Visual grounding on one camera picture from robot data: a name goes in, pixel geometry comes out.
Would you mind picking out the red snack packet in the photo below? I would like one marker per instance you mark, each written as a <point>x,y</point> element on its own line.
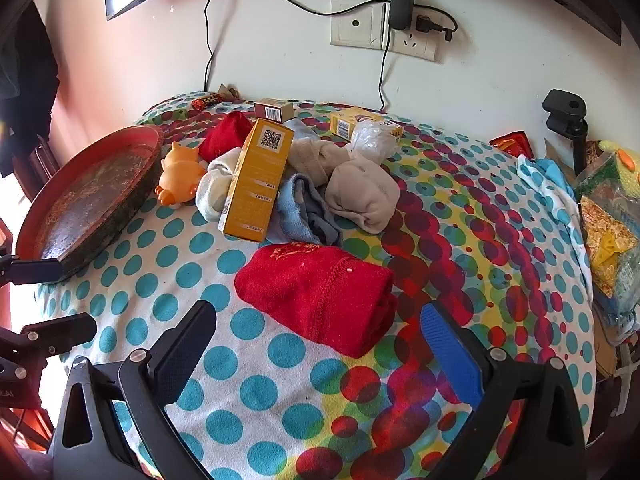
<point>512,142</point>

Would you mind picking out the tall yellow carton box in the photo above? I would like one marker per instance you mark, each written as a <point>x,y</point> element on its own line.
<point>255,185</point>

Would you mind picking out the white sock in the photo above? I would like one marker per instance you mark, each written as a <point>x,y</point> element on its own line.
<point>215,180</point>

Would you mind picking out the dark wooden furniture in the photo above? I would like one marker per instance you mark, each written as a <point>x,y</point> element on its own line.
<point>42,160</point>

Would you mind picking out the black power adapter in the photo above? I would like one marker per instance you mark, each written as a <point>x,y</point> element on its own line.
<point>402,5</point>

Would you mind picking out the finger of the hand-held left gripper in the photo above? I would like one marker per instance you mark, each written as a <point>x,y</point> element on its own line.
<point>55,335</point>
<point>30,270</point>

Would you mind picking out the black power plug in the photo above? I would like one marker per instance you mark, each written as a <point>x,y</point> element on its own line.
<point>435,25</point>

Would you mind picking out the small red sock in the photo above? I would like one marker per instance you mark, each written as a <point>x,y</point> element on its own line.
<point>225,137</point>

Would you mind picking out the polka dot tablecloth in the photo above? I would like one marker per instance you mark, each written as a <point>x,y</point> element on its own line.
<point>280,395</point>

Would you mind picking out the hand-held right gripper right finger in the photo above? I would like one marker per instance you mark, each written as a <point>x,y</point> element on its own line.
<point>450,355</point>

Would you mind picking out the black clamp stand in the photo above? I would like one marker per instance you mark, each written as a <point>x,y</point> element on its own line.
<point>562,105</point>

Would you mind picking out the clear plastic bag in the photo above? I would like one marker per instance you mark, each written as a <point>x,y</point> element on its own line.
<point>372,142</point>

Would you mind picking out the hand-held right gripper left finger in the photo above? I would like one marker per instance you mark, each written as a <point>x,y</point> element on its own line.
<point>185,350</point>

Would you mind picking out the orange rubber animal toy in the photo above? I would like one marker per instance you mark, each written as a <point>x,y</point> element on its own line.
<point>180,175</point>

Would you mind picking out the white wall power outlet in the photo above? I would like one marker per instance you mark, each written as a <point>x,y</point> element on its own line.
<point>415,47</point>

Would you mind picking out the red and gold carton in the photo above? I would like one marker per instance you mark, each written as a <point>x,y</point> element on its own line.
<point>272,109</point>

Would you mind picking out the small yellow carton box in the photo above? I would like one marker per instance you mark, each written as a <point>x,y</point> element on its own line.
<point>345,122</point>

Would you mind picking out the white and blue cloth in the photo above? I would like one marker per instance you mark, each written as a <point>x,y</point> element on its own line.
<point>555,185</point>

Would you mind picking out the large red sock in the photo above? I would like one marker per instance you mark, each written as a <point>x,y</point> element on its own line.
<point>315,295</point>

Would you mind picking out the red candy wrapper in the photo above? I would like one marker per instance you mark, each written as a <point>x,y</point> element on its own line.
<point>205,101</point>

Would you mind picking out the yellow plush duck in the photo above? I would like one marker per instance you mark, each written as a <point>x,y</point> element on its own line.
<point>622,157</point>

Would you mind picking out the dark hanging clothing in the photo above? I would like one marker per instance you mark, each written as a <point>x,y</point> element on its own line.
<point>25,75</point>

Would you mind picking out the round red tray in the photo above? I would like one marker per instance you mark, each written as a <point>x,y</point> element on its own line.
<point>85,200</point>

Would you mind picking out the clear bag of yellow pieces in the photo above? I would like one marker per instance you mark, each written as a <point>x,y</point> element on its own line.
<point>605,240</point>

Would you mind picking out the white wall socket plate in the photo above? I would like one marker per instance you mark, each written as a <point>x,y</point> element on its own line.
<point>357,25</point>

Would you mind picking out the cream sock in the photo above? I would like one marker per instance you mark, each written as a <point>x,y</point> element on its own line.
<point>312,157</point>
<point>362,195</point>

